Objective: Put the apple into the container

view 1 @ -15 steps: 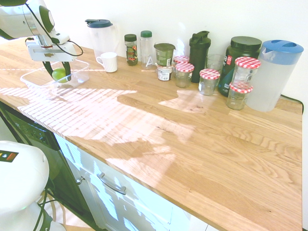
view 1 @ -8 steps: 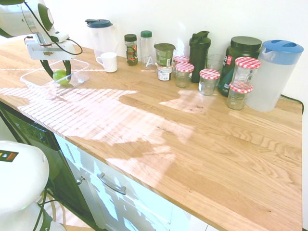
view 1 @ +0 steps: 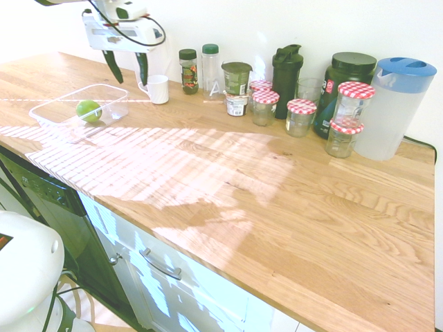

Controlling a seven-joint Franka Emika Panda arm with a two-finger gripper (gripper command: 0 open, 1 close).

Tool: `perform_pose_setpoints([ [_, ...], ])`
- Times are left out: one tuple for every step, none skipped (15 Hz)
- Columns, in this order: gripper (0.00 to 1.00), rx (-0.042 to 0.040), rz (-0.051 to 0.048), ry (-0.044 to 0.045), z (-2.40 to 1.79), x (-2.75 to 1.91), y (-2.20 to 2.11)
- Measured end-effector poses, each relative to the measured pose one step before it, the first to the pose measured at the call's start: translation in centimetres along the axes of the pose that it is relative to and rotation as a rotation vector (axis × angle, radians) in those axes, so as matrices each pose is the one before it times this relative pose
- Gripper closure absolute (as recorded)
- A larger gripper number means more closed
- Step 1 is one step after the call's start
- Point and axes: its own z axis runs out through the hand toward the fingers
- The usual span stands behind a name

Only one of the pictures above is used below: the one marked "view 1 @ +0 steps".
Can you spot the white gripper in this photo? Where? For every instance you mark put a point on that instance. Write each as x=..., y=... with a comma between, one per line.
x=121, y=34

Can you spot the green apple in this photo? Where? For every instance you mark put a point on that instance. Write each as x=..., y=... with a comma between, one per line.
x=89, y=110

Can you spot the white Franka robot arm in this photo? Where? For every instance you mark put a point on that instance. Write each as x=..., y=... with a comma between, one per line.
x=104, y=7

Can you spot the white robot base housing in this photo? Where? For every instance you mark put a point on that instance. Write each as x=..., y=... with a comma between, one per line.
x=24, y=269

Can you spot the clear plastic container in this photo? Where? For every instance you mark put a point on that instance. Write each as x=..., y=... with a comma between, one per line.
x=69, y=114

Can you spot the white ribbed mug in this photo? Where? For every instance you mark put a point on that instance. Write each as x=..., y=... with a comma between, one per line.
x=158, y=89

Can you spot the spice jar with black lid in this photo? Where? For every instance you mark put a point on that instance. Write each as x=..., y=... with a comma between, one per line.
x=189, y=72

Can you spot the clear bottle with green lid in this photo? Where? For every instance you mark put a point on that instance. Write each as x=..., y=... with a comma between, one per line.
x=211, y=69

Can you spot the green upturned yogurt cup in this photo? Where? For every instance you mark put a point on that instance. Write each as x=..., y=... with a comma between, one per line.
x=236, y=77

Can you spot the white yogurt cup with label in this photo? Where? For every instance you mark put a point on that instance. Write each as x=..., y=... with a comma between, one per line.
x=237, y=104

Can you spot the glass jar red checkered lid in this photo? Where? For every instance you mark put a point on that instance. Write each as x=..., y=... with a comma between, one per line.
x=341, y=141
x=260, y=85
x=265, y=107
x=354, y=103
x=300, y=117

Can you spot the dark green shaker bottle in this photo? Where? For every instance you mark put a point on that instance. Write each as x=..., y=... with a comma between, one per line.
x=286, y=72

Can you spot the black dishwasher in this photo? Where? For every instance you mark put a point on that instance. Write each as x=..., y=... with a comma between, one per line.
x=69, y=221

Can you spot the clear drinking glass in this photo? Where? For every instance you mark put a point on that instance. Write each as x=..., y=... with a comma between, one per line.
x=309, y=89

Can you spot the metal cabinet knob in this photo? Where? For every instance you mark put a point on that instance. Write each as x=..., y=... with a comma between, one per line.
x=115, y=259

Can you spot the white cabinet drawer front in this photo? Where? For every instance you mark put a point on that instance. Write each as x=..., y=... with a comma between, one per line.
x=166, y=276

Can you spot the dark protein powder tub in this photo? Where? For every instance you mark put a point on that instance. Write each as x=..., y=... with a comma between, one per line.
x=346, y=71

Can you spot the translucent pitcher with blue lid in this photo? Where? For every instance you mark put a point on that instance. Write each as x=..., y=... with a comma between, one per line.
x=394, y=110

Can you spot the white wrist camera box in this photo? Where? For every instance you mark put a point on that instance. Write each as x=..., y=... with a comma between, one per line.
x=131, y=12

